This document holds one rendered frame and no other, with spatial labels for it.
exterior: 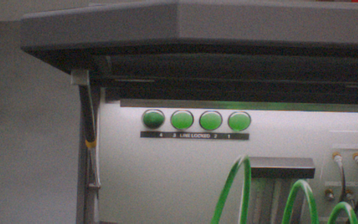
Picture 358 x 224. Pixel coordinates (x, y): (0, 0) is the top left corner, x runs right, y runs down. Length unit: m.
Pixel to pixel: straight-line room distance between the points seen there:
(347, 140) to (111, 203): 0.53
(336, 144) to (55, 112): 2.79
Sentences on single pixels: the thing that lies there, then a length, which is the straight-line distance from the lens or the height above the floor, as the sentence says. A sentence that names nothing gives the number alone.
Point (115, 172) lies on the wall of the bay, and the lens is 1.63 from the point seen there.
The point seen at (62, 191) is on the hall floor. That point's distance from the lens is 3.64.
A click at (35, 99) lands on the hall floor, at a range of 4.39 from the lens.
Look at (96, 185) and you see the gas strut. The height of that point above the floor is 1.32.
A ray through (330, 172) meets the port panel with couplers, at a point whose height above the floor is 1.25.
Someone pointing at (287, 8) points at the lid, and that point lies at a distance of 0.60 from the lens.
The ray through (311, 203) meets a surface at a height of 1.37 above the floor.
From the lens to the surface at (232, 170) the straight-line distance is 1.34.
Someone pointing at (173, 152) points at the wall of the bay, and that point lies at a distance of 1.60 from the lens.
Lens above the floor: 2.18
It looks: 31 degrees down
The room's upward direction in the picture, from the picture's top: 4 degrees clockwise
